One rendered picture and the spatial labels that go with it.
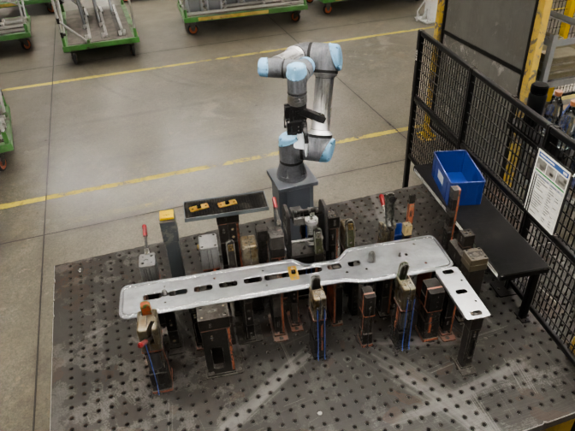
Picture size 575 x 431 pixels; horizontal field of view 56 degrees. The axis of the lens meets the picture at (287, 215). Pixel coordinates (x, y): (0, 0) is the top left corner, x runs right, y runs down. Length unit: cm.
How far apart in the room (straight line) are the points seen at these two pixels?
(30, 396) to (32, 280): 103
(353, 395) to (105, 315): 120
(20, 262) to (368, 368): 288
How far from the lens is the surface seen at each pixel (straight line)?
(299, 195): 269
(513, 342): 256
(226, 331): 215
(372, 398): 225
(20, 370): 364
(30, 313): 397
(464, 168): 292
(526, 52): 422
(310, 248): 246
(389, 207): 241
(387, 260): 236
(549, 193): 237
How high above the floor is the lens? 251
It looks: 36 degrees down
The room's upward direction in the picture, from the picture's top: 3 degrees counter-clockwise
